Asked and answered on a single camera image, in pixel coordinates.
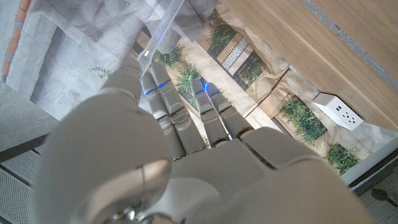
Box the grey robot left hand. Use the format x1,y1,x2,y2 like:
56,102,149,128
30,55,377,224

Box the clear plastic pipette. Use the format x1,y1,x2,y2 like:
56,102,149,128
136,0,186,80

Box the printed fabric backdrop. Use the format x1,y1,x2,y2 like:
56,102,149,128
0,0,398,177

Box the white power strip box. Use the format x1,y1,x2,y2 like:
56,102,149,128
312,92,364,131

